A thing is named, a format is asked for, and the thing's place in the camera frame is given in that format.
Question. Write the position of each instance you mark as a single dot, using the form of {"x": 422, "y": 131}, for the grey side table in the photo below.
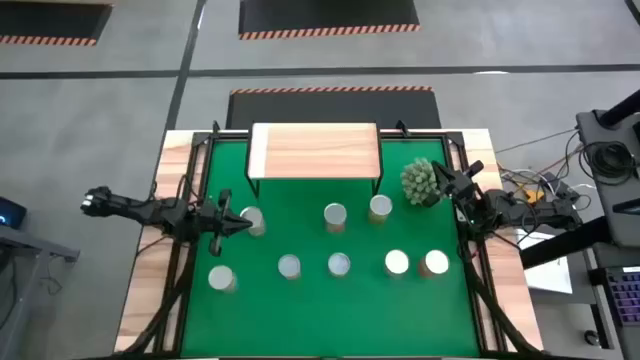
{"x": 630, "y": 345}

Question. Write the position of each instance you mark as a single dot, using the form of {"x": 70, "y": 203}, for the tall peaches label can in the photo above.
{"x": 257, "y": 217}

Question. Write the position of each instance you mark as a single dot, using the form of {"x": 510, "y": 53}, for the black hazard-striped floor mat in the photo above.
{"x": 325, "y": 15}
{"x": 330, "y": 107}
{"x": 50, "y": 20}

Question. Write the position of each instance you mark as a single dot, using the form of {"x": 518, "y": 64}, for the white paper sheet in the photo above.
{"x": 550, "y": 277}

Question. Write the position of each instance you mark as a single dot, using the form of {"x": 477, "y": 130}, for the black metal table frame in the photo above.
{"x": 420, "y": 136}

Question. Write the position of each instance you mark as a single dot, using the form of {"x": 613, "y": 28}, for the tall red label can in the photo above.
{"x": 334, "y": 214}

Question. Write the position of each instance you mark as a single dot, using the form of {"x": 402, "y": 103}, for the grey metal equipment stand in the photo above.
{"x": 600, "y": 195}

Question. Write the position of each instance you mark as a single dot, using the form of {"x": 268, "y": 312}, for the tall green oranges label can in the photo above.
{"x": 380, "y": 206}

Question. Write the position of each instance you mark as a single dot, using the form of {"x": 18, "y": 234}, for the short green sliced pears can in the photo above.
{"x": 339, "y": 263}

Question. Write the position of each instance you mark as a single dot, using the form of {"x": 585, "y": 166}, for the grey metal desk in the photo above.
{"x": 30, "y": 245}

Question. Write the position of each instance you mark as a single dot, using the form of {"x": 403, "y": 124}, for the wooden shelf black metal legs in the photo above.
{"x": 315, "y": 150}

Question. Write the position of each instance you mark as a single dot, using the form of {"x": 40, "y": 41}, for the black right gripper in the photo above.
{"x": 462, "y": 190}

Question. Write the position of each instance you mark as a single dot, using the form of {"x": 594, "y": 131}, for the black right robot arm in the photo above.
{"x": 505, "y": 207}

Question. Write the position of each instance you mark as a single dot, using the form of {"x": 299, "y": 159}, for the backlit computer keyboard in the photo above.
{"x": 625, "y": 295}

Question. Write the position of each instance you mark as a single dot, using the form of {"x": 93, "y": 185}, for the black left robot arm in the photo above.
{"x": 140, "y": 210}

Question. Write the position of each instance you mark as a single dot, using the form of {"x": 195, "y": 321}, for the black pole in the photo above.
{"x": 622, "y": 107}

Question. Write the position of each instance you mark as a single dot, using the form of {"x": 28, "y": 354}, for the short orange circle-pattern can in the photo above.
{"x": 289, "y": 265}

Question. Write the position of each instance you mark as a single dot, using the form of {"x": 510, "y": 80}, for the tall orange pineapple label can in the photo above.
{"x": 221, "y": 277}

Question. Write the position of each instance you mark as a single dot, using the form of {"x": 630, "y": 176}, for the small black caster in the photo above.
{"x": 591, "y": 338}

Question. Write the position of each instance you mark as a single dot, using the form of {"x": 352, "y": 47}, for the dark computer monitor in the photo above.
{"x": 11, "y": 212}

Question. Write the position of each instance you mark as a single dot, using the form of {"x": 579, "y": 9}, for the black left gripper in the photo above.
{"x": 215, "y": 220}

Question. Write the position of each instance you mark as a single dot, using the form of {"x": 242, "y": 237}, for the tall brown label can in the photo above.
{"x": 436, "y": 261}

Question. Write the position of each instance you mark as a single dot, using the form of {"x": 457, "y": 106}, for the green table mat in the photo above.
{"x": 320, "y": 320}

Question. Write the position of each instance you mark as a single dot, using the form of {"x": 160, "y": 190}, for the tall blue-green cherries label can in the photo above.
{"x": 396, "y": 261}

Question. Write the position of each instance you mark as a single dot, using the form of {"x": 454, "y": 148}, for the black power adapter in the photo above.
{"x": 556, "y": 182}

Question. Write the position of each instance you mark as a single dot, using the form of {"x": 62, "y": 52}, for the black diagonal beam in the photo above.
{"x": 565, "y": 242}

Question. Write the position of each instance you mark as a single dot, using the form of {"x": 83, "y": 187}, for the potted artificial green plant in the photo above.
{"x": 420, "y": 182}

